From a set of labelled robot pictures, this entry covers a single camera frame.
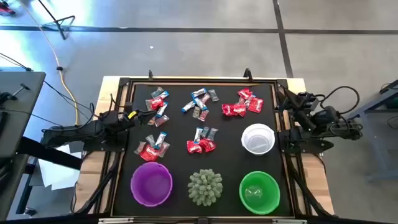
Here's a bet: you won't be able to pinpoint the grey metal table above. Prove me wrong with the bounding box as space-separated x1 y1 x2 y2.
341 79 398 183

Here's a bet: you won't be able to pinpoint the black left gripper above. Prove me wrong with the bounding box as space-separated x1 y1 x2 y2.
118 108 158 128

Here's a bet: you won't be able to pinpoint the potted green succulent plant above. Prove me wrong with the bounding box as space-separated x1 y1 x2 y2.
187 168 224 207

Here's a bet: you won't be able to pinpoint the black desk beam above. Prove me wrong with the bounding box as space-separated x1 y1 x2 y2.
17 136 83 170

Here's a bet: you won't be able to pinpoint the yellow extension cable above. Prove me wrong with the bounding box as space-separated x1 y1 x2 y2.
17 0 80 127

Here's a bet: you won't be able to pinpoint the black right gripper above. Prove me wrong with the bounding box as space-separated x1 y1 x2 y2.
275 89 320 112

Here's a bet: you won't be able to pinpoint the green plastic bucket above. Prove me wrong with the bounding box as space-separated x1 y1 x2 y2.
238 170 281 215

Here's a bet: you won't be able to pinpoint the white paper sheets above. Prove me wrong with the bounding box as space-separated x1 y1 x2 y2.
37 144 83 191

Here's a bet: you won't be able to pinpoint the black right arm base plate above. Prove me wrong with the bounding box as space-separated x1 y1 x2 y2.
278 129 335 155

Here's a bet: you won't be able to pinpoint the black table mat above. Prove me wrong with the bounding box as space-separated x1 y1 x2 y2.
112 83 295 218

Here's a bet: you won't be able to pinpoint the person's foot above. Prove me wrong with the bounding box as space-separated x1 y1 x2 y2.
0 1 16 16

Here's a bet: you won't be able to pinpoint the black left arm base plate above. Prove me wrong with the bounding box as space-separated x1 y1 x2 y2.
83 129 129 153

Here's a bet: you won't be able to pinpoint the black desk clamp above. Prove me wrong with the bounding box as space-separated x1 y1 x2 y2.
0 83 31 105

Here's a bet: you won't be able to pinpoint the red Skittles packet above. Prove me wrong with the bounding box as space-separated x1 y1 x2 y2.
198 138 217 153
237 88 253 100
139 144 161 162
248 97 264 114
221 103 236 117
232 103 248 118
149 98 165 111
186 139 203 154

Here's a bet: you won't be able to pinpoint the grey desk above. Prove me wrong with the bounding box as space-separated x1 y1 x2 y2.
0 71 47 159

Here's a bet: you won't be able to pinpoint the white plastic bucket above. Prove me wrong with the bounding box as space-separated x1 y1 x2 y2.
241 123 276 156

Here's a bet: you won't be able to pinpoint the purple plastic bucket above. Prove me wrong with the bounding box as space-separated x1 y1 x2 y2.
130 161 174 208

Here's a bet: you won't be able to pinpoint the black floor stand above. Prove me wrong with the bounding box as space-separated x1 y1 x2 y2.
37 0 76 40

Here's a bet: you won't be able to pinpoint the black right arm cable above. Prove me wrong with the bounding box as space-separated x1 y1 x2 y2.
319 85 361 115

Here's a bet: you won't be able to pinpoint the silver metal bracket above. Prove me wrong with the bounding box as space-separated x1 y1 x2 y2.
98 217 134 224
272 218 308 224

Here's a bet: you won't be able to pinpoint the black floor cable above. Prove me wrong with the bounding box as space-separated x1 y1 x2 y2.
0 52 34 72

